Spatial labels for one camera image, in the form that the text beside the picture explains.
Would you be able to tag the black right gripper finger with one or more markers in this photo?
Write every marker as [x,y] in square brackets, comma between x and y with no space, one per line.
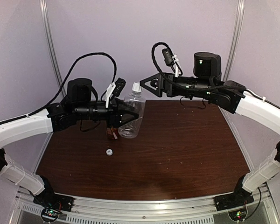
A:
[152,80]
[153,87]

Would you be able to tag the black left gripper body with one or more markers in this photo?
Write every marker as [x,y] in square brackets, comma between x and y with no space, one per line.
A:
[112,118]

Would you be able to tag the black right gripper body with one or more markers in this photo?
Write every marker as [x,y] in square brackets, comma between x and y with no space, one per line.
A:
[169,76]

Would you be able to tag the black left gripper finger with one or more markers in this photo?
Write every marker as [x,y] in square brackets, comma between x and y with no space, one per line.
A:
[127,117]
[122,105]

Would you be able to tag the small clear plastic bottle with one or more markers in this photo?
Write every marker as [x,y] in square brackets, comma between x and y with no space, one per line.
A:
[135,104]

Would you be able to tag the large gold label drink bottle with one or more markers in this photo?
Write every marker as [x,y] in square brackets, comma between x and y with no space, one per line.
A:
[112,133]

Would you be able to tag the white bottle cap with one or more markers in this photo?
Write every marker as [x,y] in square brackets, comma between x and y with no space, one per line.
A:
[109,152]

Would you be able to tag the white flip nozzle cap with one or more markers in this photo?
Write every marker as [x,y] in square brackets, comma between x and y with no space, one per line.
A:
[136,87]

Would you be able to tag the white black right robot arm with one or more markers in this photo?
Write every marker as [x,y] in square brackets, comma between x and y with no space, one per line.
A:
[230,96]

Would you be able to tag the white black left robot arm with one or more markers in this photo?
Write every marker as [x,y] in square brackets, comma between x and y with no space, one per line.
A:
[76,106]

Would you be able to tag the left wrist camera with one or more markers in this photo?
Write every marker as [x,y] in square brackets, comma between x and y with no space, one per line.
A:
[119,86]

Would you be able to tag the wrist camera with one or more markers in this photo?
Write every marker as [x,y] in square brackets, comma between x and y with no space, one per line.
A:
[168,59]
[119,86]

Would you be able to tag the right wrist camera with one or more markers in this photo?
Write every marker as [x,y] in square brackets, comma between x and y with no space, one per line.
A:
[168,59]

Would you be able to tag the right aluminium frame post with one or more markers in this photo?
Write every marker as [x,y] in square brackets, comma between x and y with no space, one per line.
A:
[240,12]

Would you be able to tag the aluminium frame post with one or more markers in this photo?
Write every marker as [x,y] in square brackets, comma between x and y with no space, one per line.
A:
[50,42]
[240,12]

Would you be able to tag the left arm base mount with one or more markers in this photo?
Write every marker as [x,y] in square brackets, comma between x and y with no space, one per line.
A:
[53,204]

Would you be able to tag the left aluminium frame post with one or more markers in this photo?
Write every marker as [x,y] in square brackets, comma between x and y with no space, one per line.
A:
[50,42]

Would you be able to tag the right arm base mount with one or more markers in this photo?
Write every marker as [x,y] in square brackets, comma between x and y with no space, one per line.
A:
[236,202]

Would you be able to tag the front aluminium frame rail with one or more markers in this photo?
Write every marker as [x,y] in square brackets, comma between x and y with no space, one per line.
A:
[197,210]

